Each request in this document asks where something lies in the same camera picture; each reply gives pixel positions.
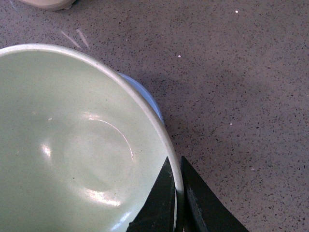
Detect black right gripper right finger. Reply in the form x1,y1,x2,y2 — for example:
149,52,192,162
181,156,248,232

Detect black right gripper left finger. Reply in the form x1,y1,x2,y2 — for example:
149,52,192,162
127,158,176,232

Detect green bowl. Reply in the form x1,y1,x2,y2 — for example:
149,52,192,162
0,44,184,232

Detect blue bowl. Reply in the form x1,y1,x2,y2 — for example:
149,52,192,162
118,73,165,124

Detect cream toaster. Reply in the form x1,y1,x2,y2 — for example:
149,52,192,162
19,0,76,11

